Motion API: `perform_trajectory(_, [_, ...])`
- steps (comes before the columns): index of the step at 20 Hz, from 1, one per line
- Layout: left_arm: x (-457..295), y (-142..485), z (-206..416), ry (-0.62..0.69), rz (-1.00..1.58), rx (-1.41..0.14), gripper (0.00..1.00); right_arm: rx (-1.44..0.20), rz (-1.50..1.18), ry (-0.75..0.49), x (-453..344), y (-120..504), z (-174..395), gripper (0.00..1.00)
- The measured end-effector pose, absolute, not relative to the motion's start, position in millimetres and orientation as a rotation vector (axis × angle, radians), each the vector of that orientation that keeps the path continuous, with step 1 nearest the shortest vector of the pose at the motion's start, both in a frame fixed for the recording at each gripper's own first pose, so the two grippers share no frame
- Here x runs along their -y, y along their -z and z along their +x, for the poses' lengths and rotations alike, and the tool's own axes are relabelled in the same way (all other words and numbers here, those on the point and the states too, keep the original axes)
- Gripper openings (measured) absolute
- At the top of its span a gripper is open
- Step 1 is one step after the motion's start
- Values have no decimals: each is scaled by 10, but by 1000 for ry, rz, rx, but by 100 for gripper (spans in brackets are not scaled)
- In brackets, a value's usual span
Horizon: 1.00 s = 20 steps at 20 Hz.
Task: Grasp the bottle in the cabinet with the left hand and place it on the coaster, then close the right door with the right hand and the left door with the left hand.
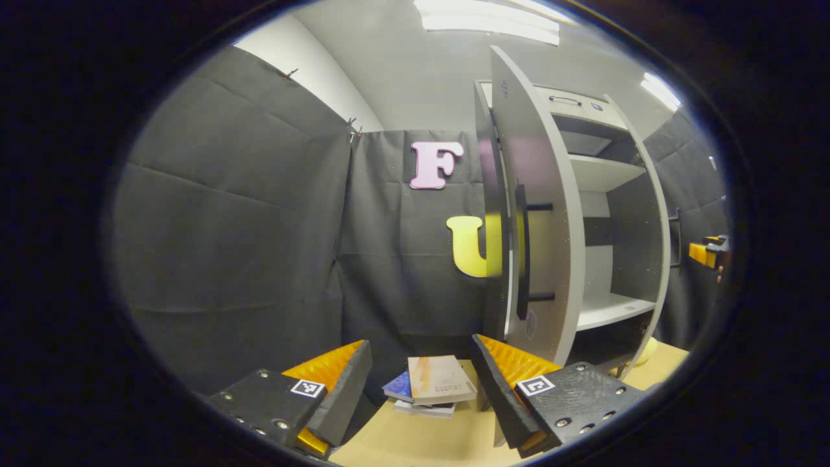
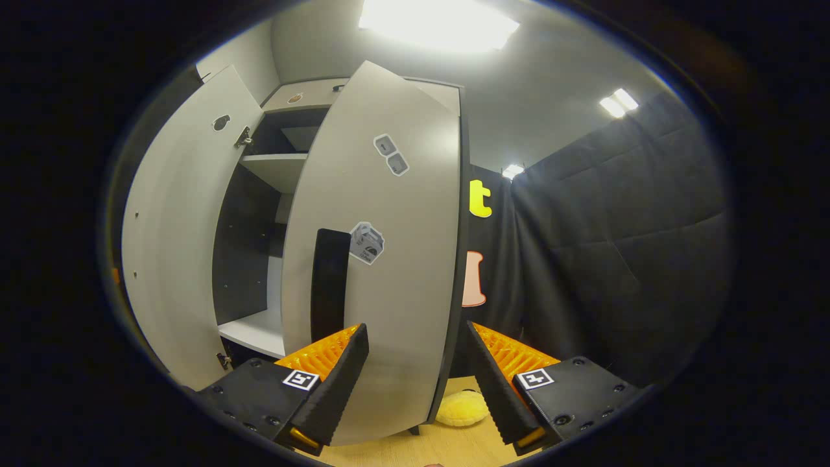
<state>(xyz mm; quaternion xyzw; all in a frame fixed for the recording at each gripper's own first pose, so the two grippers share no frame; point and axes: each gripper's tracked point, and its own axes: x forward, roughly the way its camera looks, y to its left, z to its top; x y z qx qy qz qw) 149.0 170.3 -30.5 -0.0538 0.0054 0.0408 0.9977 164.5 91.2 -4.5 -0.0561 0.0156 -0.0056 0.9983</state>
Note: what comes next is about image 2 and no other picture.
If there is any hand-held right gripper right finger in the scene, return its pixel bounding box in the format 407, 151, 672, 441
466, 320, 643, 457

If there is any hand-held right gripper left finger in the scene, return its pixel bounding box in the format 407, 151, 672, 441
195, 323, 370, 456

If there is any grey cabinet door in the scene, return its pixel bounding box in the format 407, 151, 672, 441
121, 65, 265, 392
281, 60, 471, 447

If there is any grey cabinet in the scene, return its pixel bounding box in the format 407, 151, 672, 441
213, 75, 471, 435

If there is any grey cabinet shelf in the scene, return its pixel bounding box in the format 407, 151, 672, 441
239, 153, 309, 194
218, 308, 286, 359

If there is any yellow plush toy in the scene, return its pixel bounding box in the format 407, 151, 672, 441
434, 389, 491, 427

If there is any black backdrop cloth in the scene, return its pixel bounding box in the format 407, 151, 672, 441
104, 65, 733, 390

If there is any double ceiling light panel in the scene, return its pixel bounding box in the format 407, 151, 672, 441
599, 88, 640, 119

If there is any large ceiling light panel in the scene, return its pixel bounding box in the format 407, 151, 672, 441
359, 0, 521, 54

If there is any black door handle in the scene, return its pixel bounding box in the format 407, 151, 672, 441
310, 228, 351, 344

